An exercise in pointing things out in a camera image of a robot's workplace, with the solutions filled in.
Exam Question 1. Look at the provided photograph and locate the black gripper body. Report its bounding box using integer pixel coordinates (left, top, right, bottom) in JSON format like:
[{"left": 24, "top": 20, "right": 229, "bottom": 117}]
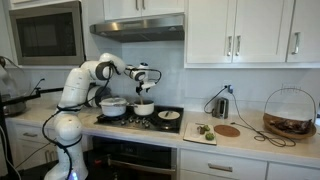
[{"left": 135, "top": 82, "right": 149, "bottom": 95}]

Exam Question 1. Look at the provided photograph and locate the black gas stove cooktop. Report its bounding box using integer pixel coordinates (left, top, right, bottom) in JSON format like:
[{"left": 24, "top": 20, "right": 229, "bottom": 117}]
[{"left": 94, "top": 104, "right": 185, "bottom": 135}]

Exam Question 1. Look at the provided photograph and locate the large white pot lid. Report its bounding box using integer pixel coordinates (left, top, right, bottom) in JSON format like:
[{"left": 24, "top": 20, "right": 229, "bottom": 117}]
[{"left": 98, "top": 96, "right": 129, "bottom": 118}]

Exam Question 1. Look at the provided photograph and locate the white chopping board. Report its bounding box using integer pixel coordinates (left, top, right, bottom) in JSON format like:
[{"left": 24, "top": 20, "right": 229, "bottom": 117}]
[{"left": 182, "top": 121, "right": 218, "bottom": 146}]

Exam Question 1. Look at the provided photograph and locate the black built-in oven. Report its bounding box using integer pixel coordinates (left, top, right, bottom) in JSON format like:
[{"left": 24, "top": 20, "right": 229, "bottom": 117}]
[{"left": 91, "top": 135, "right": 178, "bottom": 180}]

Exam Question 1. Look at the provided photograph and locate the stainless range hood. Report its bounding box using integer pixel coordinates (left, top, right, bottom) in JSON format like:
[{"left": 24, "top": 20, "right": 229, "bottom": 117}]
[{"left": 88, "top": 13, "right": 186, "bottom": 44}]

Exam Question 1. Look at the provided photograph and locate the stainless electric kettle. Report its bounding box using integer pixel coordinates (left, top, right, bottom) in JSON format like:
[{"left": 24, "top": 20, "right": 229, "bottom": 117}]
[{"left": 211, "top": 96, "right": 230, "bottom": 120}]

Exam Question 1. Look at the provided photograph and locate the white cabinet above range hood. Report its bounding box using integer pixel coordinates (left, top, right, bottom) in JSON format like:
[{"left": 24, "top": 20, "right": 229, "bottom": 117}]
[{"left": 102, "top": 0, "right": 185, "bottom": 22}]

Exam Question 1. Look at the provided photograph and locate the round cork trivet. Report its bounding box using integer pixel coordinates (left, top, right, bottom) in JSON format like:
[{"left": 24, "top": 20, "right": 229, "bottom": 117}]
[{"left": 213, "top": 124, "right": 241, "bottom": 138}]

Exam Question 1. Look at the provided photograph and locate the built-in microwave oven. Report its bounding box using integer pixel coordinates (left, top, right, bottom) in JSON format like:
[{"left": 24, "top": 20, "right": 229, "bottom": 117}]
[{"left": 8, "top": 0, "right": 88, "bottom": 67}]

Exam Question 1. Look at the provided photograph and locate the white base cabinet with drawer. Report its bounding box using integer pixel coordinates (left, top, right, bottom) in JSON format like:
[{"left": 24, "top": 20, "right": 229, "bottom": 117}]
[{"left": 5, "top": 119, "right": 94, "bottom": 172}]

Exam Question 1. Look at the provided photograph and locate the grey countertop appliance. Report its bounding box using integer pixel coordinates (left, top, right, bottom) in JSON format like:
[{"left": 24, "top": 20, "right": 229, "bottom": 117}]
[{"left": 0, "top": 55, "right": 33, "bottom": 118}]

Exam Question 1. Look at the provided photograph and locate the white saucepan with steel handle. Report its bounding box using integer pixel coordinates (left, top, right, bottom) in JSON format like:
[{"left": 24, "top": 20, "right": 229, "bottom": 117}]
[{"left": 126, "top": 99, "right": 156, "bottom": 117}]

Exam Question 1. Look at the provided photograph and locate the black kettle cord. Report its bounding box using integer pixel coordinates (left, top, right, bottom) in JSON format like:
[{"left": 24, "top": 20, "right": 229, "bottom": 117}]
[{"left": 203, "top": 85, "right": 231, "bottom": 115}]

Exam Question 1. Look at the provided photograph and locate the steel oven door handle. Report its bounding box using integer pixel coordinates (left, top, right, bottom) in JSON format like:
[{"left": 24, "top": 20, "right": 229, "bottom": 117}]
[{"left": 109, "top": 159, "right": 177, "bottom": 173}]

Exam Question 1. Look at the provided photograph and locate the wall outlet with plug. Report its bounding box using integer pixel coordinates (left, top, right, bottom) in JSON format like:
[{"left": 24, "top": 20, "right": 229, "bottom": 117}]
[{"left": 222, "top": 83, "right": 235, "bottom": 95}]

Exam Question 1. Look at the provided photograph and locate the black camera boom pole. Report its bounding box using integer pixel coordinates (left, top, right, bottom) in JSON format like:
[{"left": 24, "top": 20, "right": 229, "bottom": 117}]
[{"left": 1, "top": 86, "right": 65, "bottom": 107}]

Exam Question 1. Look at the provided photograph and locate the steel cabinet door handle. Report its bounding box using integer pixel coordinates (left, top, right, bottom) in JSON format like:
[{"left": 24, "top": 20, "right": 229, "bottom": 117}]
[
  {"left": 234, "top": 34, "right": 242, "bottom": 57},
  {"left": 226, "top": 35, "right": 233, "bottom": 58},
  {"left": 291, "top": 31, "right": 302, "bottom": 56}
]

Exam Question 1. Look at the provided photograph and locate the steel drawer pull handle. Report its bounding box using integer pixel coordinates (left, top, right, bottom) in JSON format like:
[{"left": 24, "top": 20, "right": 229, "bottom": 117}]
[{"left": 207, "top": 162, "right": 234, "bottom": 173}]

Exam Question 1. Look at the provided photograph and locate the long black power cable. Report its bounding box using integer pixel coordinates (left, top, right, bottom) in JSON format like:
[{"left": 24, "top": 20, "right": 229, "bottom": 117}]
[{"left": 229, "top": 90, "right": 297, "bottom": 148}]

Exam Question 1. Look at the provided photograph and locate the white wall cabinet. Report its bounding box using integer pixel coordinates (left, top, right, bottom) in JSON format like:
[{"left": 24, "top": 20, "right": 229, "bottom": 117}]
[{"left": 184, "top": 0, "right": 320, "bottom": 70}]

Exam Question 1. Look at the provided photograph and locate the wire basket with wooden base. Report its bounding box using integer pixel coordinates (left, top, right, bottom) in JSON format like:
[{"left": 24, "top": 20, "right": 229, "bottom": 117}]
[{"left": 262, "top": 85, "right": 318, "bottom": 141}]

